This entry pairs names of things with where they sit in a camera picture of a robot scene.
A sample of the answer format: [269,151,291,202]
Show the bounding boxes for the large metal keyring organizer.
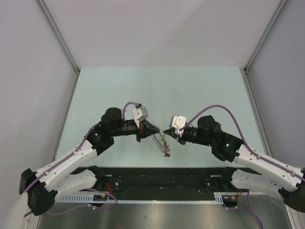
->
[152,125,170,157]

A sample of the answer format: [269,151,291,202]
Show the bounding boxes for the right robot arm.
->
[164,115,305,212]

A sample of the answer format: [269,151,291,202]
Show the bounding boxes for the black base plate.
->
[93,167,238,200]

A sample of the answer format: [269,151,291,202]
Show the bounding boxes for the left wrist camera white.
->
[132,106,148,128]

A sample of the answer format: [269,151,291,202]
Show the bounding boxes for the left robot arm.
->
[19,104,160,216]

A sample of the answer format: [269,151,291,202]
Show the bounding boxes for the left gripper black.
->
[111,118,159,141]

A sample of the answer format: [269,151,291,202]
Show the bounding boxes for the aluminium frame post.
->
[35,0,81,74]
[244,0,289,72]

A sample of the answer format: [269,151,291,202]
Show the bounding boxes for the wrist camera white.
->
[132,106,148,128]
[169,115,186,137]

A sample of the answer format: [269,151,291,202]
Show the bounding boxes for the left aluminium frame post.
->
[35,0,81,74]

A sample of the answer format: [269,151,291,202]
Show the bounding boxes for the right aluminium frame post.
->
[244,0,289,72]

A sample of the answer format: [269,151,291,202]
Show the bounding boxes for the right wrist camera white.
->
[169,115,186,137]

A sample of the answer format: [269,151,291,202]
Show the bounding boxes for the white slotted cable duct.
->
[56,192,237,205]

